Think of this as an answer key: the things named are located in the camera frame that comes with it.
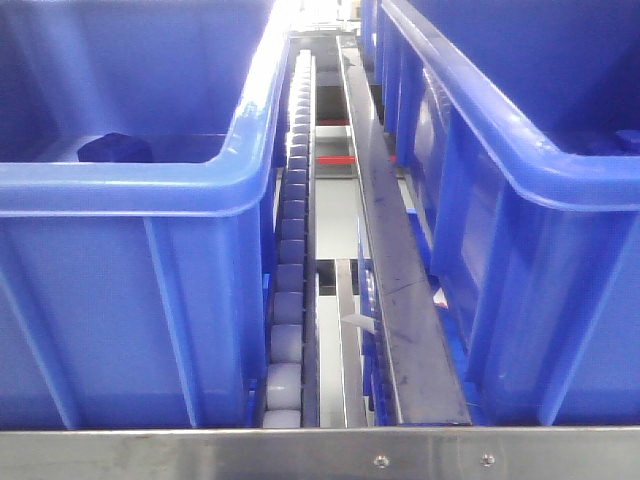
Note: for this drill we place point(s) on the white roller conveyor track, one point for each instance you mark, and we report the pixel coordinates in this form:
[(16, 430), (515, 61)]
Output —
[(292, 385)]

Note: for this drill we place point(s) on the blue bottle-shaped plastic part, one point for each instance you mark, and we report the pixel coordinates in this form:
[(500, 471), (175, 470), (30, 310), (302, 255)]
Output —
[(116, 148)]

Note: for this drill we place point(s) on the blue bin right side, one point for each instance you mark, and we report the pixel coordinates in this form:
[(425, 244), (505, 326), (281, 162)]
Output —
[(518, 124)]

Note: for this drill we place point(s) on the steel front shelf rail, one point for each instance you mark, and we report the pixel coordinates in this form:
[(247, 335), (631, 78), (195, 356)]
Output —
[(367, 453)]

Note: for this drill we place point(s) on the blue target bin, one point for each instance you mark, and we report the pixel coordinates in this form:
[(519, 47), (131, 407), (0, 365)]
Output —
[(132, 293)]

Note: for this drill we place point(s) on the steel divider rail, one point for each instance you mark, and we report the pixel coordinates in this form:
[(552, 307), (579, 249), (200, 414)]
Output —
[(420, 378)]

